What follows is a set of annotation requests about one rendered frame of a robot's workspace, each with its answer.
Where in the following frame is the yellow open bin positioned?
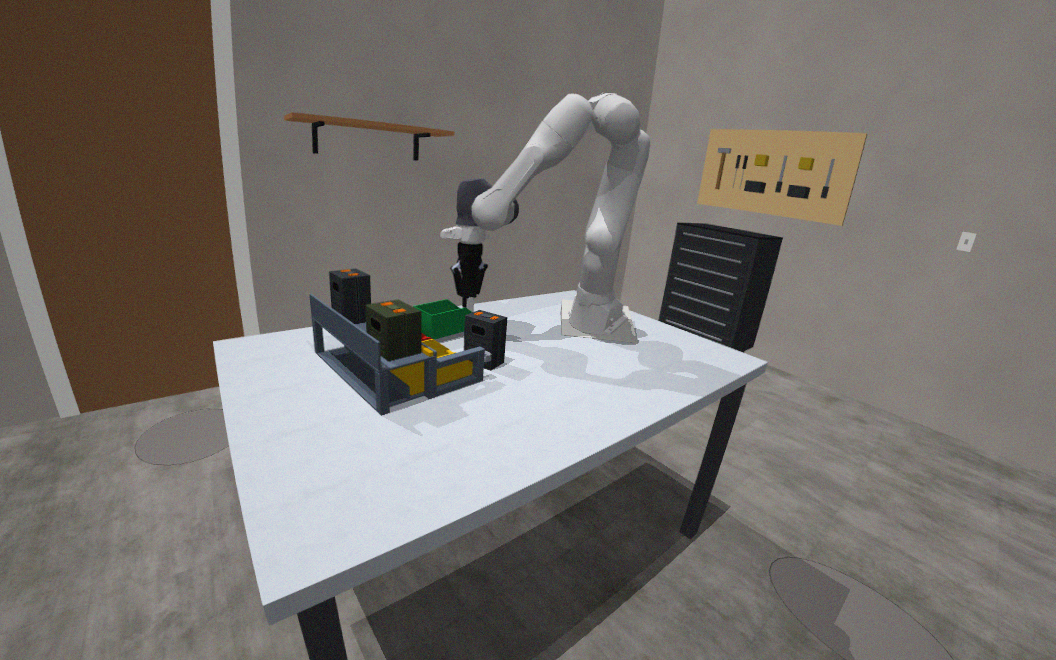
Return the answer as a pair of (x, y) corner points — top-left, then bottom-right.
(390, 339), (473, 396)

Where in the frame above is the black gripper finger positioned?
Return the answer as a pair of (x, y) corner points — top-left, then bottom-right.
(469, 262), (488, 312)
(450, 262), (472, 310)

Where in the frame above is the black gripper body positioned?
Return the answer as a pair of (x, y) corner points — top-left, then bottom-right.
(457, 242), (483, 274)

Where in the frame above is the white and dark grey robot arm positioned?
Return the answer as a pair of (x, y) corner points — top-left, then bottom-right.
(440, 92), (650, 335)

